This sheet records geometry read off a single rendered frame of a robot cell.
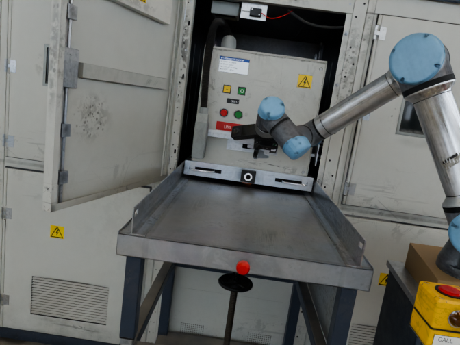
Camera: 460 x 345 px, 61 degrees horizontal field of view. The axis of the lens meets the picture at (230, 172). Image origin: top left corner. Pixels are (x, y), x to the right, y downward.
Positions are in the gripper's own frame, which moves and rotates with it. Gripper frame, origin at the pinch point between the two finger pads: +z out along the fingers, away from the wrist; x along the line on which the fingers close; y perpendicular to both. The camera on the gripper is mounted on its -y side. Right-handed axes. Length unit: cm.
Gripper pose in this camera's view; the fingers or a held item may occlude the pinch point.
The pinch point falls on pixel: (254, 150)
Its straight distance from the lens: 146.5
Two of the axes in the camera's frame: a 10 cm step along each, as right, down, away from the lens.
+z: -0.3, 3.3, 9.4
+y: 9.9, 1.4, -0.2
